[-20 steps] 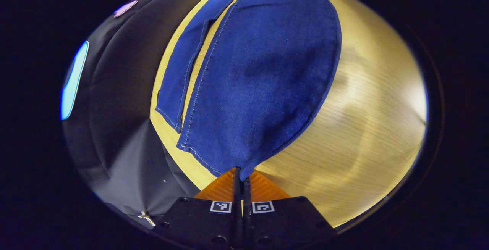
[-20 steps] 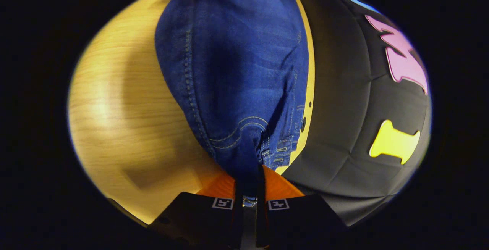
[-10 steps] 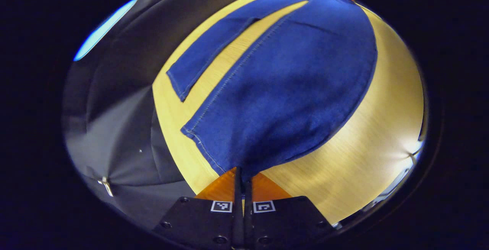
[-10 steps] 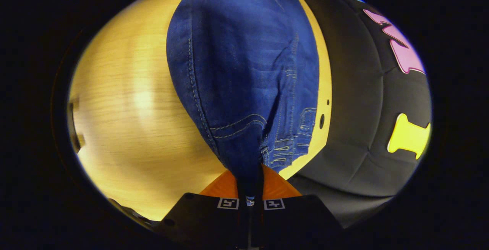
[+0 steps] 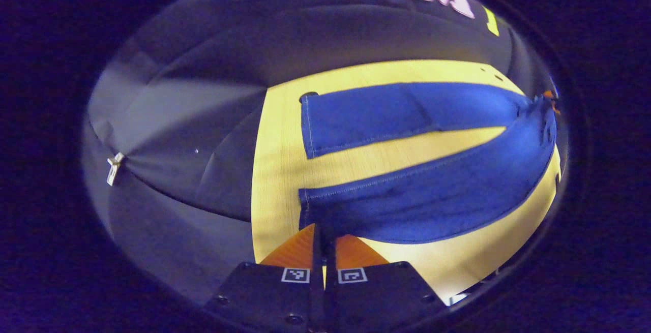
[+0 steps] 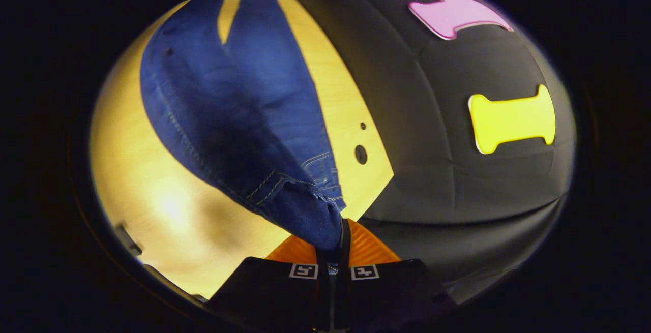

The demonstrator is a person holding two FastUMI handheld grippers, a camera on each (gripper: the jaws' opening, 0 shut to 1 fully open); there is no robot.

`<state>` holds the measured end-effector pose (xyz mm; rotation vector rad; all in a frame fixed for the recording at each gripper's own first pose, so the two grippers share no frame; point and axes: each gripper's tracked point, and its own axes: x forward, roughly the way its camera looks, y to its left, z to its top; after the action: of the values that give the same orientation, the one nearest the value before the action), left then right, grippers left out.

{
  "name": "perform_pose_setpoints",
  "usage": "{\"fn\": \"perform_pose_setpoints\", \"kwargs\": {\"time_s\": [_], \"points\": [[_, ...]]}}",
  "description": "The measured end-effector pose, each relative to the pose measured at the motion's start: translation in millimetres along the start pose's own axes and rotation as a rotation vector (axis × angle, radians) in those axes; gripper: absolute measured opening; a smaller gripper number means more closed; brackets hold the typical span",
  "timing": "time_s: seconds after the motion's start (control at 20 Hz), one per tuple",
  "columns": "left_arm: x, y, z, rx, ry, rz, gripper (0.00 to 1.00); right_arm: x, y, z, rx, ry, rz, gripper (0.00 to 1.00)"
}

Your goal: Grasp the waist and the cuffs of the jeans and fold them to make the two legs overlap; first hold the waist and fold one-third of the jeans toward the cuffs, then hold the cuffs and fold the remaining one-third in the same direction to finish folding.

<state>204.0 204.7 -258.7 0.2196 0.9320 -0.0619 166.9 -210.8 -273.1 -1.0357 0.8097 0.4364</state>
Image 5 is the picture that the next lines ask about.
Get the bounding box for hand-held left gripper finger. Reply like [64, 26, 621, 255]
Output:
[324, 226, 449, 333]
[202, 221, 326, 333]

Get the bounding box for blue denim jeans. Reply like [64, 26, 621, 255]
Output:
[298, 81, 558, 245]

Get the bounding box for black backdrop cloth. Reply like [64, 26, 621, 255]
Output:
[81, 0, 555, 306]

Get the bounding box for white metal clip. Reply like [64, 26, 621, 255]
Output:
[106, 152, 125, 187]

